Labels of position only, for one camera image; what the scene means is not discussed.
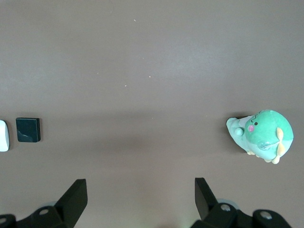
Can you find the brown table cover cloth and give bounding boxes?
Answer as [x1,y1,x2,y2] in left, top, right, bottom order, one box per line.
[0,0,304,228]

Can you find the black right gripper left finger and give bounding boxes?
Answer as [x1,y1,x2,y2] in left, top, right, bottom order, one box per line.
[0,179,88,228]

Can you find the green dinosaur plush toy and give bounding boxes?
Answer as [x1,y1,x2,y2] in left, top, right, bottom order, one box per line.
[226,109,295,165]

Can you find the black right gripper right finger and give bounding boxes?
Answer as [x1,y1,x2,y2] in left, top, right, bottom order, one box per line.
[190,177,292,228]

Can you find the white computer mouse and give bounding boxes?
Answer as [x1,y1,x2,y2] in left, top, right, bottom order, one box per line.
[0,120,11,152]

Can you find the dark teal square box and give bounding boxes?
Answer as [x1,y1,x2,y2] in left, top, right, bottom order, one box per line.
[15,117,42,143]

